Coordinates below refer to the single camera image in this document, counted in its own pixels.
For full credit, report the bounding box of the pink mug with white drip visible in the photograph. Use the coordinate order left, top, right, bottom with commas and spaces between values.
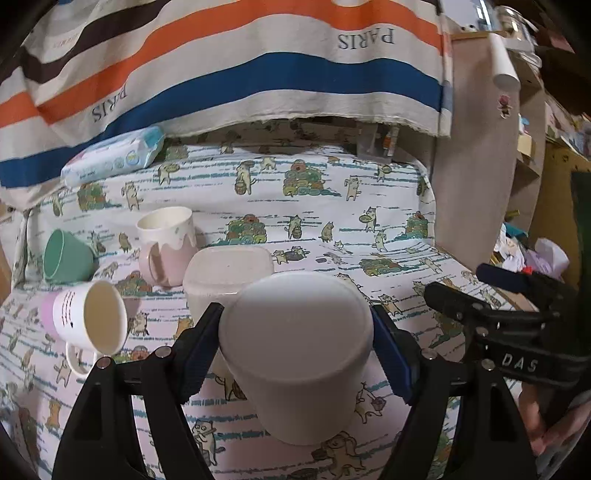
136, 206, 198, 288

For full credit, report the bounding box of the striped cloth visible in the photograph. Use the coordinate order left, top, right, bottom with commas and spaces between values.
0, 0, 455, 191

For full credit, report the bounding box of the plain white cup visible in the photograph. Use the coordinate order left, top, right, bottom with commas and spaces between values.
219, 271, 375, 446

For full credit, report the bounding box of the wet wipes pack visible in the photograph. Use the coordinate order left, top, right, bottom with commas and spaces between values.
60, 125, 166, 188

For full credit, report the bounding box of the wooden shelf unit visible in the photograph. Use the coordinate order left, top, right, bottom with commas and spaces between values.
431, 28, 591, 264

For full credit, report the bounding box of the white lidded plastic container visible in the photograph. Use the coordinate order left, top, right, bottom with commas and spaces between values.
183, 246, 275, 324

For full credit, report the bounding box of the person's right hand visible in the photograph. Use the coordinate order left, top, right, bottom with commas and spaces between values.
517, 382, 583, 457

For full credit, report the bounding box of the white mug with pink base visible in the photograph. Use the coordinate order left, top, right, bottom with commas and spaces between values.
40, 280, 129, 377

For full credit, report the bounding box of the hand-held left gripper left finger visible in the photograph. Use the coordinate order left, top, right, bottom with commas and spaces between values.
51, 302, 225, 480

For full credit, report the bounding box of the white paper roll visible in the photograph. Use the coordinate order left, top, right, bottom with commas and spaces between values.
488, 32, 522, 91

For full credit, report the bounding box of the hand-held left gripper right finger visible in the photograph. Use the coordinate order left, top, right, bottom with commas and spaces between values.
370, 304, 539, 480

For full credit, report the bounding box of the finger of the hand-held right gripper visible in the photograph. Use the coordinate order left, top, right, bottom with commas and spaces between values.
475, 263, 565, 302
423, 281, 498, 344

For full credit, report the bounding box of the cat printed table cloth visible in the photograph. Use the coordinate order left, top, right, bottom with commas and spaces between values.
0, 121, 515, 480

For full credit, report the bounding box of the green cup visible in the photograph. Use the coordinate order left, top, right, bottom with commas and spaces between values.
42, 229, 99, 284

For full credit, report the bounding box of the crumpled white paper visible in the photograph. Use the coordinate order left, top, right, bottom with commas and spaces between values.
525, 237, 571, 280

